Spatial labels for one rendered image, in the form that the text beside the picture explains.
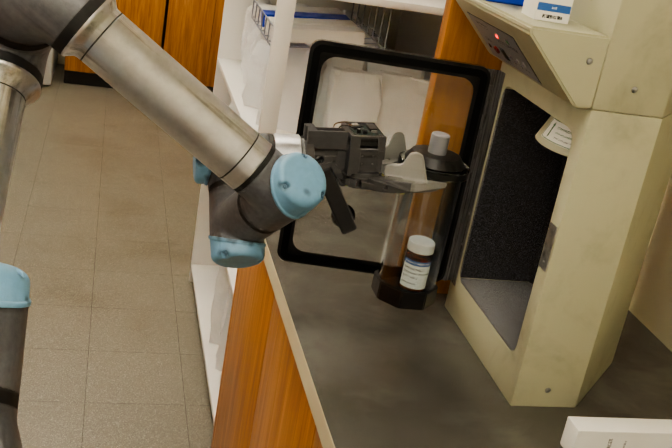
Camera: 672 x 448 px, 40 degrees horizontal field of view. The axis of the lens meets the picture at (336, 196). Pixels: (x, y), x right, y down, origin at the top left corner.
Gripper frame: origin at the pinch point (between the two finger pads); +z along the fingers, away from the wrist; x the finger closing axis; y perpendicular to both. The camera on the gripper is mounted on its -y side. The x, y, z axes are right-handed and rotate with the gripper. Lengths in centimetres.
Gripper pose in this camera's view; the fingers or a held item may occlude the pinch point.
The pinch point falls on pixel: (430, 176)
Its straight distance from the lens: 139.5
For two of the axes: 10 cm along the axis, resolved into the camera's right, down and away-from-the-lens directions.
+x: -2.1, -3.7, 9.1
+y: 1.0, -9.3, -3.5
